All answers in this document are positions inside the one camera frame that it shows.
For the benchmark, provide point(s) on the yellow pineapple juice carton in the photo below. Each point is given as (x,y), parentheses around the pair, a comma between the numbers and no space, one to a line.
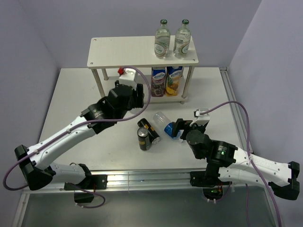
(172,80)

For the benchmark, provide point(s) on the black yellow can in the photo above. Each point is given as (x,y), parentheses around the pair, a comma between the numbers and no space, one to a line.
(143,139)
(153,135)

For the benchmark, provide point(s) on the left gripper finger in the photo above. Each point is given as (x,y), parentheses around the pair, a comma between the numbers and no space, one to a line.
(139,96)
(117,84)

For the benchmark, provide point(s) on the purple grape juice carton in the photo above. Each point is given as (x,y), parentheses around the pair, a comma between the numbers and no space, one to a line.
(158,78)

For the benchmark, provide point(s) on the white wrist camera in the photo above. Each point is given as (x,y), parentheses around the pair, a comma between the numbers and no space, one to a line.
(128,76)
(201,118)

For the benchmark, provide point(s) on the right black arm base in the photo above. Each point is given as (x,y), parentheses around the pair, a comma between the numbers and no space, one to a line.
(214,189)

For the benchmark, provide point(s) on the aluminium front rail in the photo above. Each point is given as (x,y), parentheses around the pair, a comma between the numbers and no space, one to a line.
(161,179)

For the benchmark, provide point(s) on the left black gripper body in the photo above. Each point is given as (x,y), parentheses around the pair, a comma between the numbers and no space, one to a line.
(132,104)

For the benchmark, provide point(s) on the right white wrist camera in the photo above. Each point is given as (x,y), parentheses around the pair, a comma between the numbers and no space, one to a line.
(201,118)

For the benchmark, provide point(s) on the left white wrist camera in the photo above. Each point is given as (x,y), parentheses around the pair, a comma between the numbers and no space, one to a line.
(128,76)

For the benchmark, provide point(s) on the clear glass bottle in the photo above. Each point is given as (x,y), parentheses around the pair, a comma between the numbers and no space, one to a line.
(162,40)
(182,40)

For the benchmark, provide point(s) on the aluminium right rail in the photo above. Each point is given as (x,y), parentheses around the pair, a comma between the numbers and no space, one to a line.
(235,108)

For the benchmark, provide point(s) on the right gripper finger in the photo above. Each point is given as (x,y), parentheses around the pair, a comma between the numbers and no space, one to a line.
(183,141)
(180,124)

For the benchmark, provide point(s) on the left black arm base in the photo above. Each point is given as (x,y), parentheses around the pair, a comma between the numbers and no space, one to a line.
(85,192)

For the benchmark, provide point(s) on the blue-label water bottle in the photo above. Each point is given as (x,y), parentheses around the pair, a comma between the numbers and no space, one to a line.
(165,124)

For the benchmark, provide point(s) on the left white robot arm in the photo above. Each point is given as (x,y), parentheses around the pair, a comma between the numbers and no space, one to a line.
(38,161)

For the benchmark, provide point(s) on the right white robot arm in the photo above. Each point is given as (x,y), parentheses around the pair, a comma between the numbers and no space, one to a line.
(229,163)

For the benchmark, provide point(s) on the white two-tier shelf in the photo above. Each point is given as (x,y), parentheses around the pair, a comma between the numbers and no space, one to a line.
(108,53)

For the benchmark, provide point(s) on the aluminium rail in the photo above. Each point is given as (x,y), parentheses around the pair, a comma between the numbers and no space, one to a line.
(161,179)
(235,108)

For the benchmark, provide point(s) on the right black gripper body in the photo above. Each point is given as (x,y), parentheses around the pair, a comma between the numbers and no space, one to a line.
(201,127)

